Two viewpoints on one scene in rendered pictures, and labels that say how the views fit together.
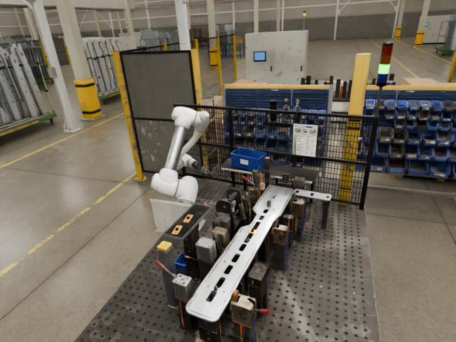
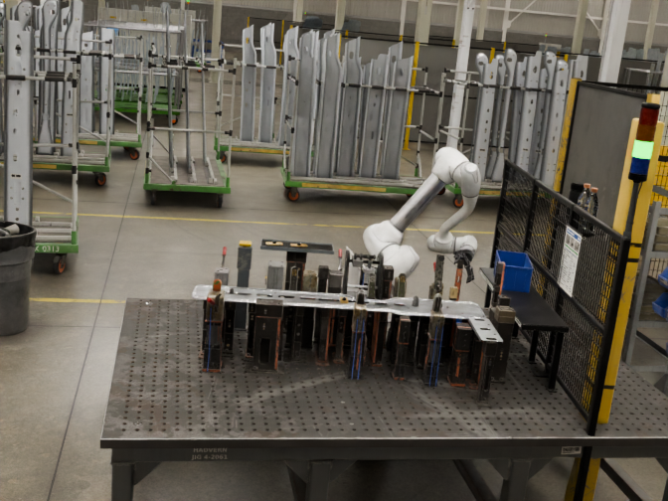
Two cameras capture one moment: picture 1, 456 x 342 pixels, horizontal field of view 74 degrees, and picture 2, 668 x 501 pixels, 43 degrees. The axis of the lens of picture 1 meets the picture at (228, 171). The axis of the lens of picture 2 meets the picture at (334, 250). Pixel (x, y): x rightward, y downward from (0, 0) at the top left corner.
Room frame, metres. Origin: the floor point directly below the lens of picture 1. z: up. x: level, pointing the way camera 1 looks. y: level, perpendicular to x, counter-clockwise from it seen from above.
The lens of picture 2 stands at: (-0.40, -3.37, 2.28)
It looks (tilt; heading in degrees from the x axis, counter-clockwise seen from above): 15 degrees down; 59
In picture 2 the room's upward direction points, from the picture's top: 5 degrees clockwise
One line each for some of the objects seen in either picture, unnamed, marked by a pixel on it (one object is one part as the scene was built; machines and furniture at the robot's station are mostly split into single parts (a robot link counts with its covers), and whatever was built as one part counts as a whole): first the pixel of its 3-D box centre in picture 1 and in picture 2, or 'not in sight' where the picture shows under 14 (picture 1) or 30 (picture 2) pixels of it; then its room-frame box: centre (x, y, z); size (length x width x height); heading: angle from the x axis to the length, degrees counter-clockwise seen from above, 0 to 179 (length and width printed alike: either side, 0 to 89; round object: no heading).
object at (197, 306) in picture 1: (252, 233); (339, 301); (1.63, -0.14, 1.00); 1.38 x 0.22 x 0.02; 153
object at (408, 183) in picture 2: not in sight; (359, 132); (5.52, 5.99, 0.88); 1.91 x 1.00 x 1.76; 157
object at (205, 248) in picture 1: (207, 269); (273, 303); (1.43, 0.16, 0.90); 0.13 x 0.10 x 0.41; 63
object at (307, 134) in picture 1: (305, 140); (571, 260); (2.51, -0.69, 1.30); 0.23 x 0.02 x 0.31; 63
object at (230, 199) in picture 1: (231, 223); (360, 299); (1.83, 0.00, 0.94); 0.18 x 0.13 x 0.49; 153
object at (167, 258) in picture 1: (169, 277); (243, 287); (1.36, 0.38, 0.92); 0.08 x 0.08 x 0.44; 63
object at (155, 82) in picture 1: (165, 123); (589, 224); (4.35, 0.88, 1.00); 1.34 x 0.14 x 2.00; 70
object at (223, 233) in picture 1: (222, 254); (307, 309); (1.58, 0.07, 0.89); 0.13 x 0.11 x 0.38; 63
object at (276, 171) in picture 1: (267, 169); (519, 296); (2.54, -0.37, 1.01); 0.90 x 0.22 x 0.03; 63
